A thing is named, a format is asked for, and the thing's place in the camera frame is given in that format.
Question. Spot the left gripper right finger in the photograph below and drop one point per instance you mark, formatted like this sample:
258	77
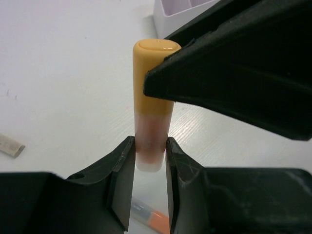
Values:
216	200

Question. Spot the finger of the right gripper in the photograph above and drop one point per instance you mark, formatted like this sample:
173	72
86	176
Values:
227	10
263	78

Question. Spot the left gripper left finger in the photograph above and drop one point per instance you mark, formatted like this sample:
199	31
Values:
95	200

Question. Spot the orange pink highlighter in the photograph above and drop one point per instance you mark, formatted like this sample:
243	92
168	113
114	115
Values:
151	132

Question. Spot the white three-slot organizer left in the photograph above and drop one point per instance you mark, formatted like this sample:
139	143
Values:
170	15

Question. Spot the beige eraser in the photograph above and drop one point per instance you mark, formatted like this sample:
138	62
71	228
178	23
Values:
10	146

